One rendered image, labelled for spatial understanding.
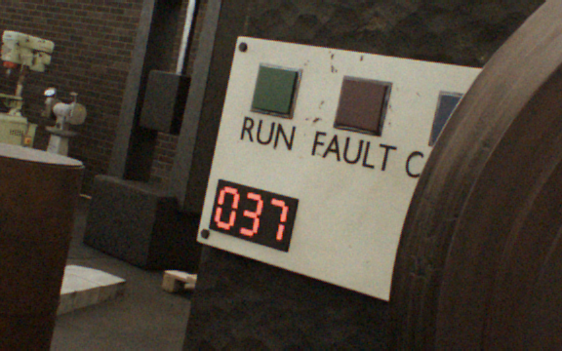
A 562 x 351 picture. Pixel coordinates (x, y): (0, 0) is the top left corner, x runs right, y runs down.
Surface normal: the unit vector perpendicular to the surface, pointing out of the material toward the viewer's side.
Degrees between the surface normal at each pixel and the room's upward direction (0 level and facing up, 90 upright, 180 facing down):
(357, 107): 90
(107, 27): 90
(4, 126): 90
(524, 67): 90
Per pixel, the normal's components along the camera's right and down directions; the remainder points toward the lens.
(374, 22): -0.52, -0.06
